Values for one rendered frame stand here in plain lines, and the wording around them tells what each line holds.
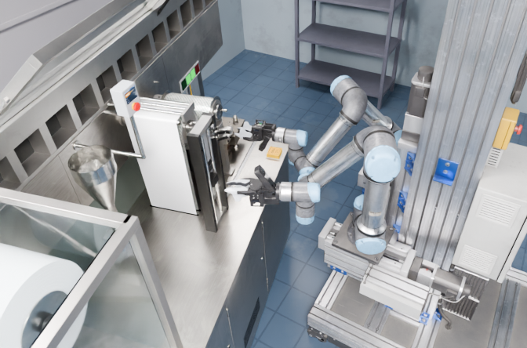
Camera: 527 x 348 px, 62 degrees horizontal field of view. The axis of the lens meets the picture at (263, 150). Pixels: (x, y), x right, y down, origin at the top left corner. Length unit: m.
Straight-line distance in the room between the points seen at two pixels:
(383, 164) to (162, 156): 0.92
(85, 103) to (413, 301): 1.59
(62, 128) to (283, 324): 1.67
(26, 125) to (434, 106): 1.41
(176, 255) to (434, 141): 1.15
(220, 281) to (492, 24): 1.33
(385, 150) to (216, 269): 0.85
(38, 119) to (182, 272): 0.81
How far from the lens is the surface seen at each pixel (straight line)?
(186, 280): 1.88
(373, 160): 1.52
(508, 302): 2.81
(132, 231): 1.16
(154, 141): 1.88
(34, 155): 1.77
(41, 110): 1.67
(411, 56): 4.63
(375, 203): 1.68
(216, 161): 1.89
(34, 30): 3.45
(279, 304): 2.83
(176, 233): 2.05
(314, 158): 2.05
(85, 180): 1.50
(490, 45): 1.58
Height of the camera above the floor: 2.41
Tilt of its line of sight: 39 degrees down
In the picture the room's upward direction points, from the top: 4 degrees counter-clockwise
